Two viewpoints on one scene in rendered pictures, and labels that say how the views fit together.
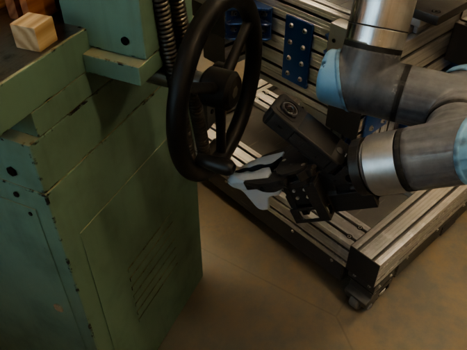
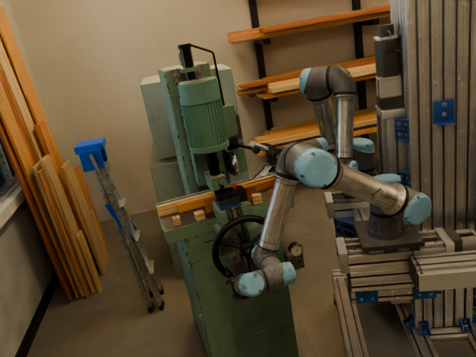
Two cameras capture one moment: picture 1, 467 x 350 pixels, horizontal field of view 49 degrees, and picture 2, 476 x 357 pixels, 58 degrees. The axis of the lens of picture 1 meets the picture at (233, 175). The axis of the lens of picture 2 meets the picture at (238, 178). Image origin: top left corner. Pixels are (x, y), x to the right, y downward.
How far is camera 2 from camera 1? 1.33 m
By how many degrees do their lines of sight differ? 48
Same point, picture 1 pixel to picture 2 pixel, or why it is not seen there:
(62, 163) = (199, 257)
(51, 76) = (199, 229)
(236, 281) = not seen: outside the picture
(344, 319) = not seen: outside the picture
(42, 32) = (199, 216)
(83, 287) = (203, 308)
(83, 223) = (207, 282)
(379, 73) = (260, 255)
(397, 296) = not seen: outside the picture
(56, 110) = (199, 239)
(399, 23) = (266, 240)
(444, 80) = (270, 263)
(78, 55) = (211, 224)
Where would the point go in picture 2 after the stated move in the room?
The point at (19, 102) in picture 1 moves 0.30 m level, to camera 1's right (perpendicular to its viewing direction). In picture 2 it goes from (185, 234) to (230, 253)
